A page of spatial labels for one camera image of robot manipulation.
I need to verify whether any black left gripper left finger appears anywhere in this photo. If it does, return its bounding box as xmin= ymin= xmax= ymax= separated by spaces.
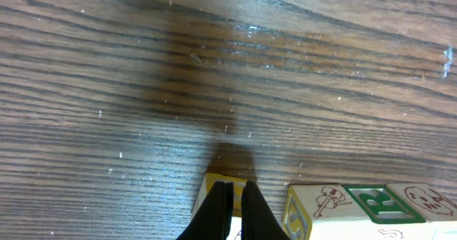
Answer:
xmin=177 ymin=181 xmax=234 ymax=240

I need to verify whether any green R wooden block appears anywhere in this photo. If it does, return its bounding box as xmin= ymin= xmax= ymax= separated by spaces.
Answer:
xmin=343 ymin=184 xmax=433 ymax=240

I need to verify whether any red-sided wooden block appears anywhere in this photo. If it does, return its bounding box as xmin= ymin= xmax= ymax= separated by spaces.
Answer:
xmin=386 ymin=184 xmax=456 ymax=239

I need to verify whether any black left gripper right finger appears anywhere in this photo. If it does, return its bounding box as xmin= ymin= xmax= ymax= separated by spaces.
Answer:
xmin=241 ymin=181 xmax=290 ymax=240

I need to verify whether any yellow-sided plain-top wooden block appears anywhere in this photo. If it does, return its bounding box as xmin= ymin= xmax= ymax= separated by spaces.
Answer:
xmin=282 ymin=184 xmax=382 ymax=240

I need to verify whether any yellow-top wooden block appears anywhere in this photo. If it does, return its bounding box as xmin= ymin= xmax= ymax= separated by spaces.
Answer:
xmin=186 ymin=173 xmax=246 ymax=240

